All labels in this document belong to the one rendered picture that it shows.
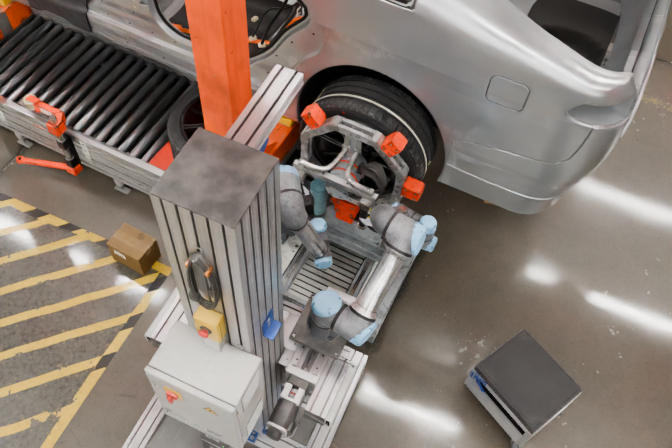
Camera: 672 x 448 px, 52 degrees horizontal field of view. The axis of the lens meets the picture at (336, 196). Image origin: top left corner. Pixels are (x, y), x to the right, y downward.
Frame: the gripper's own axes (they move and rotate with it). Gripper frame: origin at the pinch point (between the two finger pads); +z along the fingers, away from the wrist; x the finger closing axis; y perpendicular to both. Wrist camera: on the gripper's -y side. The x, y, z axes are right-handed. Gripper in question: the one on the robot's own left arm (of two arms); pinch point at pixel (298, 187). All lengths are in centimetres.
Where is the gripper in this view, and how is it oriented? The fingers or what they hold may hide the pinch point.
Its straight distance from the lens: 324.3
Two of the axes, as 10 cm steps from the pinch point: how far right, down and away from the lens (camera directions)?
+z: -3.1, -7.9, 5.3
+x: 9.5, -2.3, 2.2
